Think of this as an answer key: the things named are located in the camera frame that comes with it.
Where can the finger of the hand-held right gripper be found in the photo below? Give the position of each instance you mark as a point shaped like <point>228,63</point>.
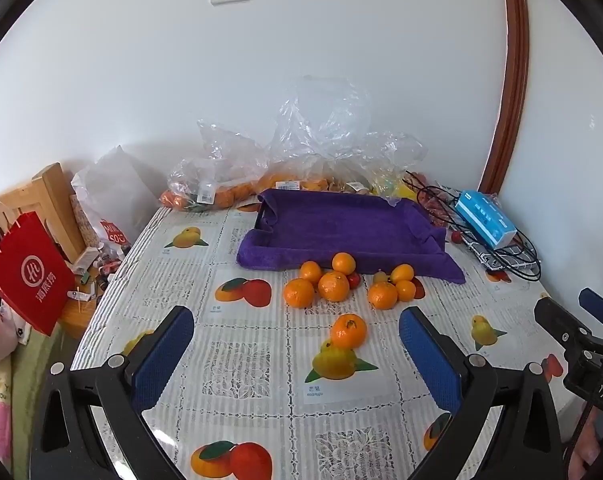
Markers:
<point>599,306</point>
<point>559,325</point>

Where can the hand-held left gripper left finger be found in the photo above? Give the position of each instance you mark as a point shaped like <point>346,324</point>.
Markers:
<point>164,355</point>

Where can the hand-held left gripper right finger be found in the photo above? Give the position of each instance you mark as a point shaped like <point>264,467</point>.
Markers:
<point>429,360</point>

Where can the mandarin orange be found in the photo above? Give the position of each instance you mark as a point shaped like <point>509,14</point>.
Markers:
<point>383,295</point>
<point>344,262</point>
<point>407,291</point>
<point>311,271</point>
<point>333,286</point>
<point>349,331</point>
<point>402,273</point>
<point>299,292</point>

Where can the small yellow brown fruit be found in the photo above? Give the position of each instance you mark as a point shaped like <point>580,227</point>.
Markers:
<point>380,276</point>

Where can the red cherry tomato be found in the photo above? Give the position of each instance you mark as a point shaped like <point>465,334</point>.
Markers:
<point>354,280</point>

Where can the purple towel covered tray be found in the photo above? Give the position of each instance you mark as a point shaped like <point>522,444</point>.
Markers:
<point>331,225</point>

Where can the person's right hand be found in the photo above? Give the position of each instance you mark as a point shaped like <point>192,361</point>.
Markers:
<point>584,452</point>

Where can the grey checkered cloth pouch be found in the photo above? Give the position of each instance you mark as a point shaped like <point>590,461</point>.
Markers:
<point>501,260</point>

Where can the wooden side table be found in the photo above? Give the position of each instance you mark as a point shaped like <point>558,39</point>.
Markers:
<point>74,317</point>

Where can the fruit print tablecloth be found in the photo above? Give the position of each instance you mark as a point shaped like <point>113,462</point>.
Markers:
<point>261,320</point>

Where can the small white box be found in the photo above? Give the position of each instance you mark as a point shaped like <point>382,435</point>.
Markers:
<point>87,258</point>

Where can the loose red tomato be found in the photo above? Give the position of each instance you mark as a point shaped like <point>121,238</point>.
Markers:
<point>456,236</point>

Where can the green blanket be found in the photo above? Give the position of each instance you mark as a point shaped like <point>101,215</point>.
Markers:
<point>36,385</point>

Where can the blue tissue box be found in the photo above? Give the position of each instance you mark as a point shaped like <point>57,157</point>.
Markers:
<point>484,217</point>

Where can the bag of cherry tomatoes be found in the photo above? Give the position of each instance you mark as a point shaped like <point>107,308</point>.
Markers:
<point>434,205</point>

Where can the red paper bag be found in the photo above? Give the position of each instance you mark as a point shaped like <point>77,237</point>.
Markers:
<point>28,272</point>

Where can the yellow snack package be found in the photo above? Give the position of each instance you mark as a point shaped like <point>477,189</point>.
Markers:
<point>396,187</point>

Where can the white plastic bag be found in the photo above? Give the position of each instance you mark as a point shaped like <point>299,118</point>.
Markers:
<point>116,185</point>

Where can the small clear bag of oranges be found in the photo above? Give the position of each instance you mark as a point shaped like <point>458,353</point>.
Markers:
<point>206,180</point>

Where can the wooden chair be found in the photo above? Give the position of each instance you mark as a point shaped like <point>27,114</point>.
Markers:
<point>53,195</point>

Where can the crumpled clear plastic bag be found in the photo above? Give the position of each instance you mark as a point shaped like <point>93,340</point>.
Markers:
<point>391,152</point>

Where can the large clear bag of oranges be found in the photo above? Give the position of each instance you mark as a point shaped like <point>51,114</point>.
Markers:
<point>311,130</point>

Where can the brown wooden door frame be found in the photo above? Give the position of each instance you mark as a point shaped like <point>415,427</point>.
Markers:
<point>514,60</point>

